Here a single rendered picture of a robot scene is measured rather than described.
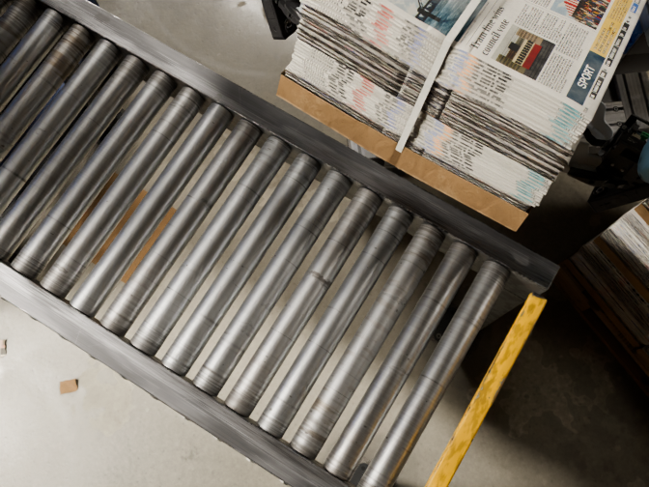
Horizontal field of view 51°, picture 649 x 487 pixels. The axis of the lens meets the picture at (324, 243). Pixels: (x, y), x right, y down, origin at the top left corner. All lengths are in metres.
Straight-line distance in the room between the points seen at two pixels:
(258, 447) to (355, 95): 0.59
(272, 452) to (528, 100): 0.68
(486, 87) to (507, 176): 0.13
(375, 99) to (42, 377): 1.47
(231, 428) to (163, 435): 0.86
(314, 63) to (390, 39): 0.13
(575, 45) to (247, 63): 1.52
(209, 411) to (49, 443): 0.99
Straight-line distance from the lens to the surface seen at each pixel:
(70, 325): 1.25
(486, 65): 0.81
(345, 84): 0.92
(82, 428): 2.08
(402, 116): 0.91
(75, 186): 1.32
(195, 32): 2.36
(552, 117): 0.82
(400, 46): 0.84
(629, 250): 1.67
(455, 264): 1.21
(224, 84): 1.33
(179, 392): 1.19
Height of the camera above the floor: 1.96
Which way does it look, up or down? 75 degrees down
